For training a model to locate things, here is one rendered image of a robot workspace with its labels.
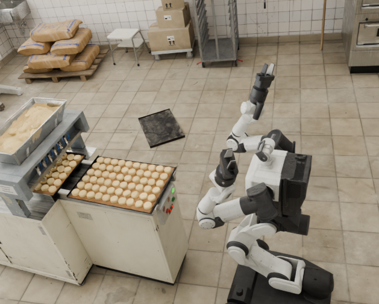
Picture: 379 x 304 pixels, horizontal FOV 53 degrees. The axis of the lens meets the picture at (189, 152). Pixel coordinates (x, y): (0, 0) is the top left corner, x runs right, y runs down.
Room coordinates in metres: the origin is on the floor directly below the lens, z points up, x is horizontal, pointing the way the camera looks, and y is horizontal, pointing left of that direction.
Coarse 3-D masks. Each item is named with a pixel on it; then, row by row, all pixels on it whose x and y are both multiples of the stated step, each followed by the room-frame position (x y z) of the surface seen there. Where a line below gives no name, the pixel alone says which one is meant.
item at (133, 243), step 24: (72, 216) 1.83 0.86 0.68; (96, 216) 1.73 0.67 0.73; (120, 216) 1.65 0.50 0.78; (144, 216) 1.57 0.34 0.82; (96, 240) 1.78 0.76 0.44; (120, 240) 1.69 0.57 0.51; (144, 240) 1.60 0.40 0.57; (168, 240) 1.62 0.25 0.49; (96, 264) 1.83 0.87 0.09; (120, 264) 1.73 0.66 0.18; (144, 264) 1.63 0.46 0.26; (168, 264) 1.55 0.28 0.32
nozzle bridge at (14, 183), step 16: (64, 112) 2.34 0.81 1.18; (80, 112) 2.30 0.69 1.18; (64, 128) 2.14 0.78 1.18; (80, 128) 2.30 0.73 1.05; (48, 144) 1.99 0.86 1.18; (64, 144) 2.15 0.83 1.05; (80, 144) 2.34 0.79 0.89; (32, 160) 1.86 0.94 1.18; (48, 160) 2.00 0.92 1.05; (0, 176) 1.76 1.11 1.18; (16, 176) 1.74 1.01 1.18; (32, 176) 1.86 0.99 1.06; (0, 192) 1.77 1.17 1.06; (16, 192) 1.70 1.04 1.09; (16, 208) 1.74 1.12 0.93
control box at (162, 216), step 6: (168, 186) 1.77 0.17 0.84; (174, 186) 1.78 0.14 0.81; (168, 192) 1.71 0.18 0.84; (174, 192) 1.77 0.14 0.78; (162, 198) 1.67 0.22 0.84; (162, 204) 1.62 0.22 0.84; (168, 204) 1.67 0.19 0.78; (162, 210) 1.60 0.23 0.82; (162, 216) 1.58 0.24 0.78; (168, 216) 1.64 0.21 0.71; (162, 222) 1.58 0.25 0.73
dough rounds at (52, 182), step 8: (64, 160) 2.13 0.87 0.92; (72, 160) 2.14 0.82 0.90; (56, 168) 2.07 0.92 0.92; (64, 168) 2.05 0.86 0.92; (72, 168) 2.06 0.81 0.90; (48, 176) 2.01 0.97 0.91; (56, 176) 1.99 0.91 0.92; (64, 176) 1.97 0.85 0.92; (40, 184) 1.93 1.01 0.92; (48, 184) 1.93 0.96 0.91; (56, 184) 1.91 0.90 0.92; (40, 192) 1.87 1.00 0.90; (48, 192) 1.86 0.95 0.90
